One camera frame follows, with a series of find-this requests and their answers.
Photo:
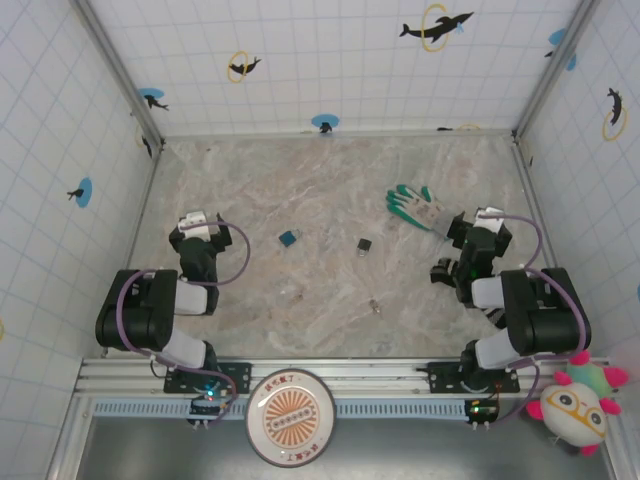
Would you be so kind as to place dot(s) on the aluminium frame post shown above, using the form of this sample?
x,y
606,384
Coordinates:
x,y
554,70
122,75

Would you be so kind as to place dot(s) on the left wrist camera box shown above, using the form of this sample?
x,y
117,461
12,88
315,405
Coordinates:
x,y
197,224

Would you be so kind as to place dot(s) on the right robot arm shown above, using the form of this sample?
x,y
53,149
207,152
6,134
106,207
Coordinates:
x,y
545,310

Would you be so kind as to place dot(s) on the plush toy with glasses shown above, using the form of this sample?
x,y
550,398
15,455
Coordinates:
x,y
570,410

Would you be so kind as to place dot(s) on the blue padlock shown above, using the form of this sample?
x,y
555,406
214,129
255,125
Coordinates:
x,y
287,240

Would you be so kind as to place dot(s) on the round plate with orange print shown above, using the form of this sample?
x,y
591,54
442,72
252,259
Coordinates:
x,y
290,417

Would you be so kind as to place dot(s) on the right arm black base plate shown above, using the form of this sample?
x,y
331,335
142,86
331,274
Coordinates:
x,y
440,375

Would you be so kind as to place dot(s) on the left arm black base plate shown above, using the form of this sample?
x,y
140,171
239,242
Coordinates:
x,y
240,375

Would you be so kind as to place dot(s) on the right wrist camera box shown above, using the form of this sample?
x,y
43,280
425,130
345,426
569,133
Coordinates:
x,y
489,217

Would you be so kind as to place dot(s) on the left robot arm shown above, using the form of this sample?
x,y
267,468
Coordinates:
x,y
145,305

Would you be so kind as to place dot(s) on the aluminium table side rail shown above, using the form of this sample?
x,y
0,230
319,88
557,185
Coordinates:
x,y
134,250
534,200

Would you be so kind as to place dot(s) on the aluminium mounting rail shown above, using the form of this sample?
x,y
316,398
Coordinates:
x,y
375,375

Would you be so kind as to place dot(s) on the green and white work glove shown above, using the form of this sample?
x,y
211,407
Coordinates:
x,y
420,210

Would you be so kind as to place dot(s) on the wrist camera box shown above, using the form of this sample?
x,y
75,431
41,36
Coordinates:
x,y
197,224
489,217

